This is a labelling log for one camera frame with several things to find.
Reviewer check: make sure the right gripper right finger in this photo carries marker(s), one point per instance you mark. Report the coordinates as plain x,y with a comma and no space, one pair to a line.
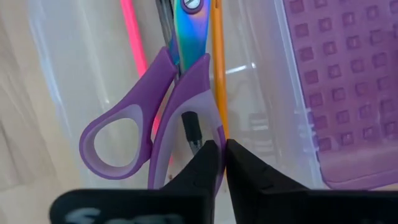
264,199

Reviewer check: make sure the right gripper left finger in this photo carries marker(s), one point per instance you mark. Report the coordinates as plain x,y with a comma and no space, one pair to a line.
186,202

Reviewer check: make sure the orange pencil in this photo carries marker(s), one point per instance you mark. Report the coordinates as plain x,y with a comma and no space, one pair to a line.
219,62

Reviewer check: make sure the clear pencil case purple lid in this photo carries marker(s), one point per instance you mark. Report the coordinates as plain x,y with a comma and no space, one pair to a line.
342,93

